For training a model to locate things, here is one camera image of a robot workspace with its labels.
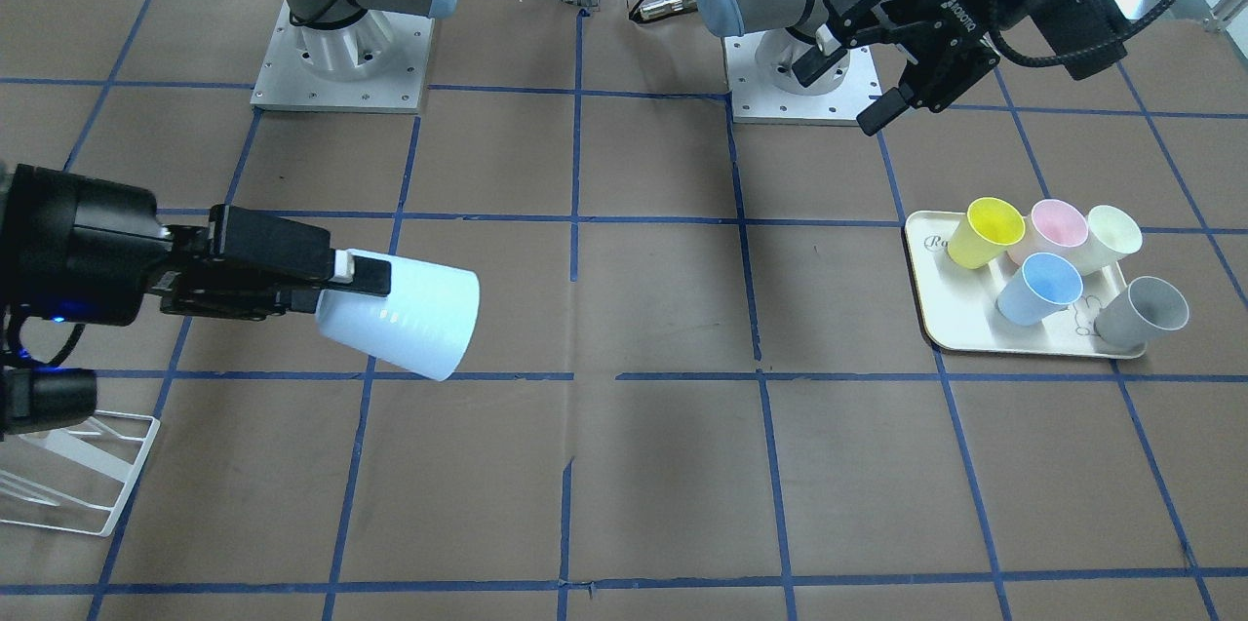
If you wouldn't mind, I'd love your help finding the light blue plastic cup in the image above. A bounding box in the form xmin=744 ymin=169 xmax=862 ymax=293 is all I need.
xmin=314 ymin=249 xmax=480 ymax=380

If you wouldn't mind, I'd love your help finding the cream plastic tray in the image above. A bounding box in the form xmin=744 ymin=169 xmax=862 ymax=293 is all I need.
xmin=904 ymin=211 xmax=1146 ymax=359

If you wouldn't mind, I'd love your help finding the grey plastic cup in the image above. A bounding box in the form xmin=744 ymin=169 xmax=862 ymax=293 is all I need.
xmin=1094 ymin=276 xmax=1191 ymax=347

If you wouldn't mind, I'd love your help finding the cream white plastic cup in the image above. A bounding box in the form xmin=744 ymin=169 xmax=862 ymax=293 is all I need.
xmin=1067 ymin=205 xmax=1143 ymax=276

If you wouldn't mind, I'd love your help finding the white wire cup rack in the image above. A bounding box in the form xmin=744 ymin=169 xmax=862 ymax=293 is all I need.
xmin=1 ymin=409 xmax=161 ymax=537

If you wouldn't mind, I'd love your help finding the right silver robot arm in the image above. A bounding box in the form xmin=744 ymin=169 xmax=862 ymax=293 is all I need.
xmin=2 ymin=87 xmax=902 ymax=433

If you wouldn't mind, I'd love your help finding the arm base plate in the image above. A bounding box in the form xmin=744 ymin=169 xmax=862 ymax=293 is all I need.
xmin=723 ymin=31 xmax=884 ymax=126
xmin=251 ymin=5 xmax=436 ymax=115

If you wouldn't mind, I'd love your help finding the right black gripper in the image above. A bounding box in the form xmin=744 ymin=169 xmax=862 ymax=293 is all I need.
xmin=146 ymin=205 xmax=392 ymax=320

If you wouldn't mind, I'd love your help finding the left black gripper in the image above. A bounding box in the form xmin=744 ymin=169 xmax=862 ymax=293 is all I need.
xmin=792 ymin=0 xmax=998 ymax=136

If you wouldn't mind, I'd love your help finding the pink plastic cup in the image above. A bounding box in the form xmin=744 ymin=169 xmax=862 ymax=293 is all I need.
xmin=1006 ymin=198 xmax=1090 ymax=266

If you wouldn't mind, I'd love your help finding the yellow plastic cup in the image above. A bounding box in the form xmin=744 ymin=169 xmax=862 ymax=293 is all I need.
xmin=948 ymin=196 xmax=1026 ymax=271

